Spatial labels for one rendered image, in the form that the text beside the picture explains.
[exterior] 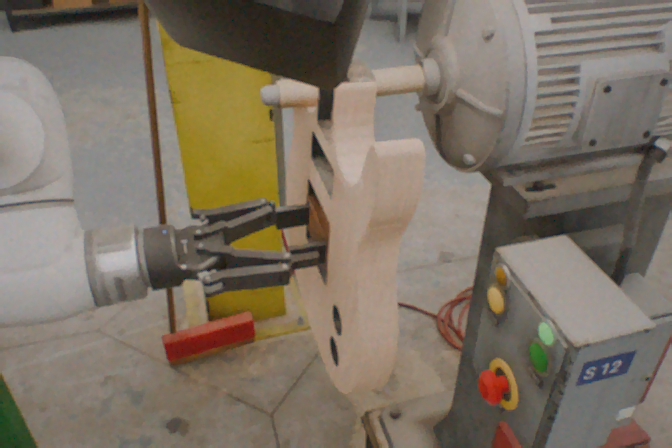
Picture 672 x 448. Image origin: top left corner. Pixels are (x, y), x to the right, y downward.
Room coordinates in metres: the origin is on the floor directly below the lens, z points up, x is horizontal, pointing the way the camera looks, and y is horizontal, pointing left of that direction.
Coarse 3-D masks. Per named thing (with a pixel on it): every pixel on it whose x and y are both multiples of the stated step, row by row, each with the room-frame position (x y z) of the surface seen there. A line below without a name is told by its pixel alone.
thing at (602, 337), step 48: (528, 288) 0.47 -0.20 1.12; (576, 288) 0.47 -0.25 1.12; (480, 336) 0.52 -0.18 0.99; (528, 336) 0.44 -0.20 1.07; (576, 336) 0.40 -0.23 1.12; (624, 336) 0.40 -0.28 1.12; (528, 384) 0.42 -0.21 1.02; (576, 384) 0.39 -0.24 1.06; (624, 384) 0.41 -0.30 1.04; (528, 432) 0.40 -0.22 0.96; (576, 432) 0.40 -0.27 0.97
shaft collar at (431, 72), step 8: (416, 64) 0.72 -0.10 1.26; (424, 64) 0.71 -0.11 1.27; (432, 64) 0.71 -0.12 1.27; (424, 72) 0.70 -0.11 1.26; (432, 72) 0.70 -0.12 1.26; (424, 80) 0.70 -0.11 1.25; (432, 80) 0.70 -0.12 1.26; (440, 80) 0.70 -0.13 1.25; (424, 88) 0.70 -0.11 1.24; (432, 88) 0.70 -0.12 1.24; (424, 96) 0.71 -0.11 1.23
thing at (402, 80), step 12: (372, 72) 0.70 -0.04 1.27; (384, 72) 0.70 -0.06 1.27; (396, 72) 0.70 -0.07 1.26; (408, 72) 0.70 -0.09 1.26; (420, 72) 0.70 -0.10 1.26; (276, 84) 0.67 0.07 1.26; (288, 84) 0.66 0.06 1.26; (300, 84) 0.66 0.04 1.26; (384, 84) 0.69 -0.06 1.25; (396, 84) 0.69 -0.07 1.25; (408, 84) 0.69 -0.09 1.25; (420, 84) 0.70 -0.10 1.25; (288, 96) 0.65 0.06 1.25; (300, 96) 0.66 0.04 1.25; (312, 96) 0.66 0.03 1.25
